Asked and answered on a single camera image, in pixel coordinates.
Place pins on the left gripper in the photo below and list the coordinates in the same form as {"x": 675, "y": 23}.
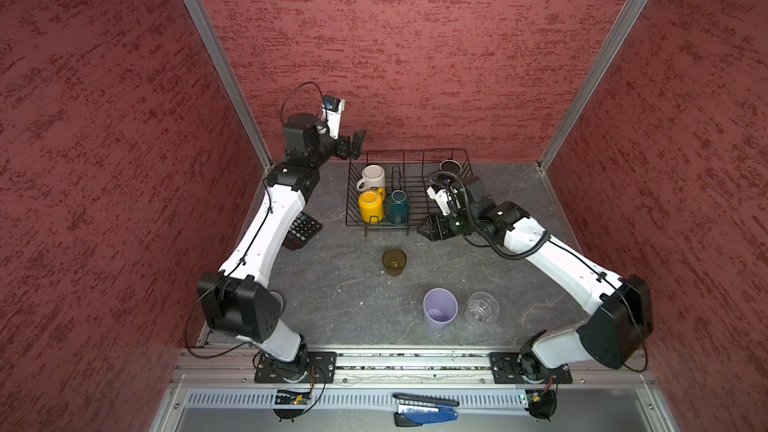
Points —
{"x": 343, "y": 152}

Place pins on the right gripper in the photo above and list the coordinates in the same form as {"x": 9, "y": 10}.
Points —
{"x": 436, "y": 223}

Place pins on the white cup teal outside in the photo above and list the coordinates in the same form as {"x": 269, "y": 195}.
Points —
{"x": 397, "y": 207}

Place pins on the white mug red inside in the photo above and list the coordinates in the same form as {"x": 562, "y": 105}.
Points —
{"x": 372, "y": 177}

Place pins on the olive green glass cup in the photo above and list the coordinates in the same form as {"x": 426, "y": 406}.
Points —
{"x": 394, "y": 261}

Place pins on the black mug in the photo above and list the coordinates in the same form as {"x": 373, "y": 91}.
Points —
{"x": 451, "y": 166}

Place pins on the yellow mug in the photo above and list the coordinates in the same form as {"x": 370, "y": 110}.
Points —
{"x": 371, "y": 205}

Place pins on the lavender cup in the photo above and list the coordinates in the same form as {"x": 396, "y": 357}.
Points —
{"x": 440, "y": 308}

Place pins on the clear glass cup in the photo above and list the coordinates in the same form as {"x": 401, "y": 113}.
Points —
{"x": 482, "y": 309}

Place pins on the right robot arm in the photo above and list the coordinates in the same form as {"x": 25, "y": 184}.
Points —
{"x": 619, "y": 309}

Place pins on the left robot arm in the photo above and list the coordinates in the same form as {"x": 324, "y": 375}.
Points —
{"x": 235, "y": 300}

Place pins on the black calculator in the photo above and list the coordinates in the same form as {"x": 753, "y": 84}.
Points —
{"x": 301, "y": 231}

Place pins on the blue black stapler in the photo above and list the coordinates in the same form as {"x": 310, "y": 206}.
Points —
{"x": 417, "y": 410}

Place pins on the right circuit board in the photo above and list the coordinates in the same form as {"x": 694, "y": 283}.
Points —
{"x": 542, "y": 405}

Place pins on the circuit board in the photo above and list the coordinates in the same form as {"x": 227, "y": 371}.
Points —
{"x": 542, "y": 405}
{"x": 293, "y": 398}

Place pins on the left circuit board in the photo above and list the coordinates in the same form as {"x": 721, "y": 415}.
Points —
{"x": 293, "y": 398}

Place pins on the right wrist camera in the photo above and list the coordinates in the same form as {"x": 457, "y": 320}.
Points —
{"x": 445, "y": 198}

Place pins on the black wire dish rack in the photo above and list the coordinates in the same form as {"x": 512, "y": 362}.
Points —
{"x": 406, "y": 169}

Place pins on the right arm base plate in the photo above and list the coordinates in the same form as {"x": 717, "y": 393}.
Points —
{"x": 510, "y": 367}

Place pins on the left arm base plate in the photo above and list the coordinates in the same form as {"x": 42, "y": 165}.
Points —
{"x": 318, "y": 367}

